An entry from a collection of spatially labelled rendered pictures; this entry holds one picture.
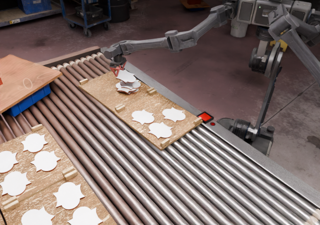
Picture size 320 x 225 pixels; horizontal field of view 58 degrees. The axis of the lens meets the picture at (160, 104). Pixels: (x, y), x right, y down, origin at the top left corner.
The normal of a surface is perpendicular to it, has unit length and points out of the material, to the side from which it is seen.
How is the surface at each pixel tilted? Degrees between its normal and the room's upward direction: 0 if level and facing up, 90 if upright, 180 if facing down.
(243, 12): 90
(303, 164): 0
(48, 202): 0
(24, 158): 0
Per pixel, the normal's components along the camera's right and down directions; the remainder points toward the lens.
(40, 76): 0.03, -0.79
